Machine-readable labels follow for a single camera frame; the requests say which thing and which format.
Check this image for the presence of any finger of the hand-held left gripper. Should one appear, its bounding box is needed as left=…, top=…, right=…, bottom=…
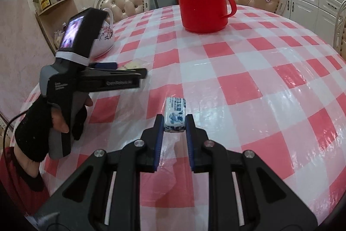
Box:
left=89, top=68, right=148, bottom=79
left=89, top=62, right=118, bottom=69

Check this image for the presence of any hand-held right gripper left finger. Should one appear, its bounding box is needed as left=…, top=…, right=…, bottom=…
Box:
left=34, top=114, right=164, bottom=231

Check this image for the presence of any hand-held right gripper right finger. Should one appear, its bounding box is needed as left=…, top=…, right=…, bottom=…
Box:
left=185, top=114, right=318, bottom=231

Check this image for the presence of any pale yellow snack packet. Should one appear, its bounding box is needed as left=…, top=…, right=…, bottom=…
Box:
left=119, top=58, right=146, bottom=71

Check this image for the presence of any blue white candy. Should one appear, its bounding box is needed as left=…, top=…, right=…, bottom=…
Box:
left=163, top=97, right=187, bottom=133

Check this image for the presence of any person's left forearm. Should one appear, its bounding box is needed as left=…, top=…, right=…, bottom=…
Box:
left=0, top=144, right=50, bottom=221

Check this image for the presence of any person's left hand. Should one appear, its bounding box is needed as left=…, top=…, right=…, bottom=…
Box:
left=15, top=95, right=94, bottom=164

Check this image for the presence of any pale plastic bag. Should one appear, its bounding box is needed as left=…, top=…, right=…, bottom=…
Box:
left=53, top=29, right=64, bottom=49

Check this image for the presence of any white floral teapot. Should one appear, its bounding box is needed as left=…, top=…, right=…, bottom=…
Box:
left=93, top=8, right=114, bottom=58

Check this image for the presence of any wooden corner shelf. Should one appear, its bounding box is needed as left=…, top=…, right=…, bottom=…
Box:
left=35, top=0, right=74, bottom=58

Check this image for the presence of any black cable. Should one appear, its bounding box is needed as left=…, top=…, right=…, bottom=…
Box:
left=0, top=109, right=27, bottom=158

